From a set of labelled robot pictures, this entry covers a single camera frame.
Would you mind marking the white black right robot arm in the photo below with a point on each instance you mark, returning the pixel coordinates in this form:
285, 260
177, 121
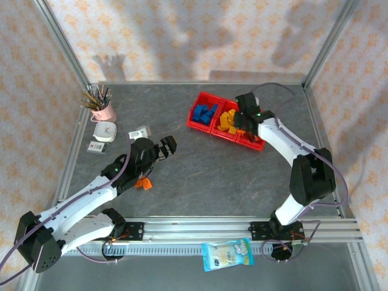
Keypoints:
279, 139

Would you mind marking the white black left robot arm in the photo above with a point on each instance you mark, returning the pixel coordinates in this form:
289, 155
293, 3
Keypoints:
75, 203

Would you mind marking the orange curved lego brick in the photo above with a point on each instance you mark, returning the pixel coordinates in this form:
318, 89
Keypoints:
145, 183

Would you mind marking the clear packaged card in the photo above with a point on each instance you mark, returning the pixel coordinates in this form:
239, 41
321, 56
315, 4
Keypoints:
97, 147

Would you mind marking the white square clock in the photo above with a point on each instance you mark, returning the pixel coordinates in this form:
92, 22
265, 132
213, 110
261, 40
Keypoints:
105, 131

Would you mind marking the pink pencil cup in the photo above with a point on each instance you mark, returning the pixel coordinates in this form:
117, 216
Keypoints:
104, 113

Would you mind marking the blue pencil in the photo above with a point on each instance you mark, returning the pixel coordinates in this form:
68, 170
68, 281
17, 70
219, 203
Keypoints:
107, 97

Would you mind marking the yellow pencil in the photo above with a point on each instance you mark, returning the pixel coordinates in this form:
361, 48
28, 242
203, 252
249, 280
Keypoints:
88, 105
91, 99

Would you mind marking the pink pencil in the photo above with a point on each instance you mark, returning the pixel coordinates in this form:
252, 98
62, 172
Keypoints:
100, 95

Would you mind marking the blue yellow snack packet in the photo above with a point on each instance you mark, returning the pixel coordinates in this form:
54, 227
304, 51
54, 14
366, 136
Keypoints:
227, 254

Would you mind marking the aluminium table edge rail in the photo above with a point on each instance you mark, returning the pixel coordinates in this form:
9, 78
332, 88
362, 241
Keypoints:
182, 82
321, 133
71, 151

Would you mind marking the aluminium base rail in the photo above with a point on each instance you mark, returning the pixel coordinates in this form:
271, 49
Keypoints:
197, 227

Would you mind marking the aluminium frame post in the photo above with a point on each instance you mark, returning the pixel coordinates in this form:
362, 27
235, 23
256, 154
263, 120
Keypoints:
330, 42
60, 42

